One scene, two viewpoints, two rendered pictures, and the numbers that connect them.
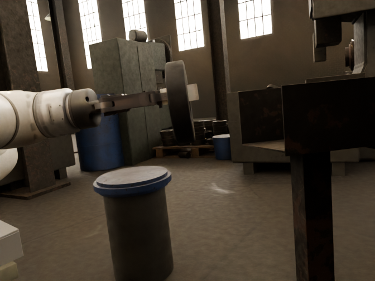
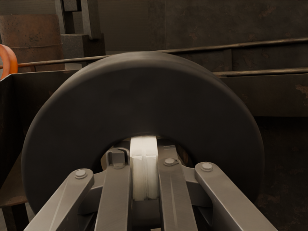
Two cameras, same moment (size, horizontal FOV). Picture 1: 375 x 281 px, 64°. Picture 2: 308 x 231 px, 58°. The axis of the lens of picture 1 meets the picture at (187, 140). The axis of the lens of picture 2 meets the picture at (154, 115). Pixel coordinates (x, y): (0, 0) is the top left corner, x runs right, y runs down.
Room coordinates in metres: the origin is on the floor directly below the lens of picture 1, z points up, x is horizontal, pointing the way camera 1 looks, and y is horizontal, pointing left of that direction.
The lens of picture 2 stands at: (0.58, 0.17, 0.80)
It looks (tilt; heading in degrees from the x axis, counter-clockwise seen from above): 19 degrees down; 265
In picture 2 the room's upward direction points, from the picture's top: 2 degrees counter-clockwise
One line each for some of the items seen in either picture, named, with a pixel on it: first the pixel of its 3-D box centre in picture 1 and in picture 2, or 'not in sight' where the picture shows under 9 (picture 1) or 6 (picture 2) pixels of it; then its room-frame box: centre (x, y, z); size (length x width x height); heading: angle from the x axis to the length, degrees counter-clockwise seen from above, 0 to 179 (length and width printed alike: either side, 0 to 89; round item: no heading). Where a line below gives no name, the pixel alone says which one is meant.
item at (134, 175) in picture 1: (138, 223); not in sight; (1.22, 0.24, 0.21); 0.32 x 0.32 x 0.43
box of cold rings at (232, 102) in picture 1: (293, 124); not in sight; (2.82, -1.01, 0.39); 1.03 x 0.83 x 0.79; 65
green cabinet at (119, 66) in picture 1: (130, 102); not in sight; (3.95, 0.70, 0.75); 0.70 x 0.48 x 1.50; 151
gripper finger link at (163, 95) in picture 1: (164, 96); (183, 168); (0.55, 0.03, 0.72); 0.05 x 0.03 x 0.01; 86
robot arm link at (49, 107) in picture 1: (61, 112); not in sight; (0.58, 0.24, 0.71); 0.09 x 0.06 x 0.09; 176
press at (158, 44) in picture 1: (151, 80); not in sight; (8.26, 0.80, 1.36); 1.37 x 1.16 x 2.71; 51
